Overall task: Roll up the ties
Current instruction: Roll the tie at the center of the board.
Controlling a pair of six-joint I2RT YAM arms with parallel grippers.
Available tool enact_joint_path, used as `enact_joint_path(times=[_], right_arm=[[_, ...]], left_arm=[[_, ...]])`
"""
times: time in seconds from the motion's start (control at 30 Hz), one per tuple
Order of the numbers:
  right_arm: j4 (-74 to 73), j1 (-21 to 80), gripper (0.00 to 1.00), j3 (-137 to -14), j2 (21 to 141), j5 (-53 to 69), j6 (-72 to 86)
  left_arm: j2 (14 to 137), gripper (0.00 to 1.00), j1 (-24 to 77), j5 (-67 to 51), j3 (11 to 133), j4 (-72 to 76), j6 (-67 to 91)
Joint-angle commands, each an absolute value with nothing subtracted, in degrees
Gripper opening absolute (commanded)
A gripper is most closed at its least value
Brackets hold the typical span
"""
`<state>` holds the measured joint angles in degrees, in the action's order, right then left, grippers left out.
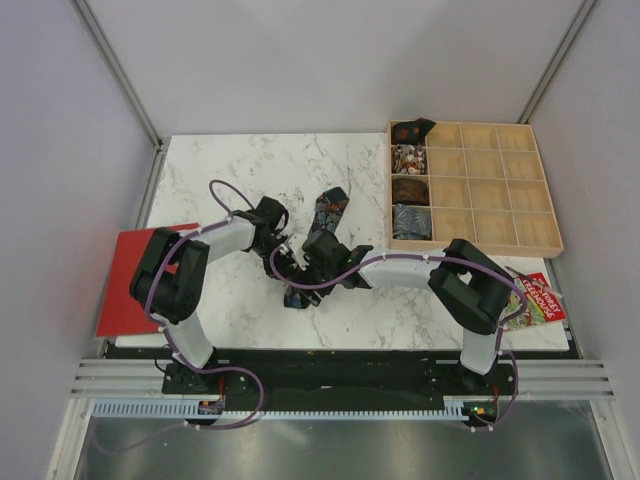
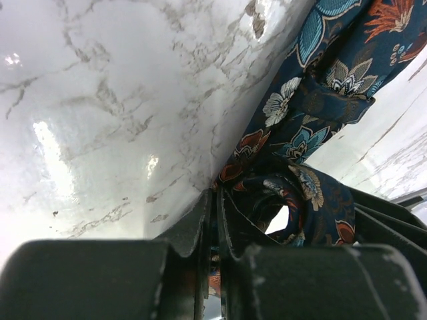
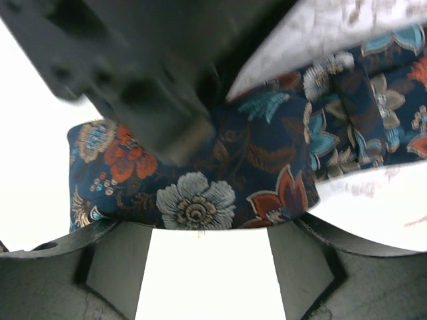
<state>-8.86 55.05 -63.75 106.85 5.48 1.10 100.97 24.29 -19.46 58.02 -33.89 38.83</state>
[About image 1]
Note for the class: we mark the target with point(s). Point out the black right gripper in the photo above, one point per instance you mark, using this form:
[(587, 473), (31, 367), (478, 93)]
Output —
[(304, 276)]

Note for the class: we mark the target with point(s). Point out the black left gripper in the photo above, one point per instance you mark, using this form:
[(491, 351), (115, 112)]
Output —
[(268, 269)]

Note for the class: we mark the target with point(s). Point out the dark blue floral tie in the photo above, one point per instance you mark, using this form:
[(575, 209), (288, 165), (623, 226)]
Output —
[(329, 209)]

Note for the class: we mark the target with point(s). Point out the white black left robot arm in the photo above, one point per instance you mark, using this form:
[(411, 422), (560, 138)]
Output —
[(169, 277)]

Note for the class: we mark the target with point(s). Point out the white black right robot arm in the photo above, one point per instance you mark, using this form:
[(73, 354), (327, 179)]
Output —
[(478, 294)]

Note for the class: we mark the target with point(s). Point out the grey blue rolled tie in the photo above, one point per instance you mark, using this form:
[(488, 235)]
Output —
[(411, 223)]

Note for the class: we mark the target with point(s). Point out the dark brown rolled tie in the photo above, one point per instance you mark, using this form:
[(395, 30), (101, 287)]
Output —
[(410, 191)]

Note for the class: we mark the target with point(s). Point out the multicolour patterned rolled tie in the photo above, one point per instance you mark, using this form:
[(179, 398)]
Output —
[(409, 159)]

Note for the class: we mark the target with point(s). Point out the black orange rolled tie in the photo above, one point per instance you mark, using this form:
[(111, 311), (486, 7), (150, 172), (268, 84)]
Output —
[(412, 132)]

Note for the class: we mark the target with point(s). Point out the red flat box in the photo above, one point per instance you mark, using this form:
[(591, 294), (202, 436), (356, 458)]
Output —
[(120, 313)]

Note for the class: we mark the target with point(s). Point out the wooden compartment tray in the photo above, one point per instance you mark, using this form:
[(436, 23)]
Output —
[(487, 185)]

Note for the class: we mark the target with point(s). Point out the thin pencil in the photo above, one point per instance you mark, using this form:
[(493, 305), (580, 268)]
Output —
[(541, 285)]

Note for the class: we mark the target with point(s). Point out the red treehouse children's book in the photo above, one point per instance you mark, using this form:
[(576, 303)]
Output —
[(542, 309)]

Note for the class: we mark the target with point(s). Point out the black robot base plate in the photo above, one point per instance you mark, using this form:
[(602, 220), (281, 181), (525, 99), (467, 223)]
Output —
[(344, 378)]

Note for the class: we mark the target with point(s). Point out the white slotted cable duct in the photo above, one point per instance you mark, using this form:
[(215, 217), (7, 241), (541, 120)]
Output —
[(192, 409)]

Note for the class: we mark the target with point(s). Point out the grey aluminium frame post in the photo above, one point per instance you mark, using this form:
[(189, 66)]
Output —
[(110, 58)]

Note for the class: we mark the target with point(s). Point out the grey right frame post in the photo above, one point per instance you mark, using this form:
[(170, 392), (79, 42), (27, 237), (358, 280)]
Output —
[(568, 41)]

